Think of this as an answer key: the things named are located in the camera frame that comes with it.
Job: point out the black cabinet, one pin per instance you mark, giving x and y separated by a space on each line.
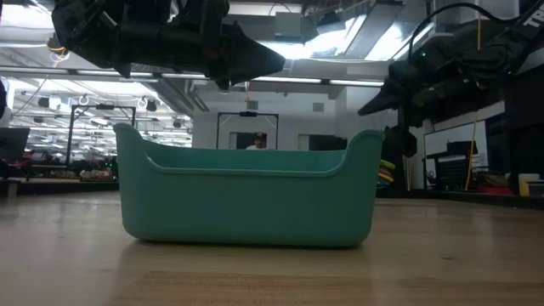
397 187

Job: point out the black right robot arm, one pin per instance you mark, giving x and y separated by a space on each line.
527 34

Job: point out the green measuring cup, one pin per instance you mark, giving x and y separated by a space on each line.
387 164

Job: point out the dark monitor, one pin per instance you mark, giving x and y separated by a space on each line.
13 144

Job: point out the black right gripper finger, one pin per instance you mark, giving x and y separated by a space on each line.
404 89
408 136

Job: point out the yellow box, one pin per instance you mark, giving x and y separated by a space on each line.
527 183

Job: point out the blue measuring cup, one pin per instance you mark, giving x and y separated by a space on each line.
381 184

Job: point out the teal plastic basket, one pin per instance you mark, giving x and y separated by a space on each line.
246 204

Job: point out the person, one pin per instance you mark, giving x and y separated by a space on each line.
257 143

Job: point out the black shelf unit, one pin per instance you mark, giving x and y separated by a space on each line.
450 174

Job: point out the yellow measuring cup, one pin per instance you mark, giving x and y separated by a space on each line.
386 177

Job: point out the long tube light bar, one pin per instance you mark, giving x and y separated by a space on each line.
306 79

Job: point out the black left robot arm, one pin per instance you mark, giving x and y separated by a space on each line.
85 25

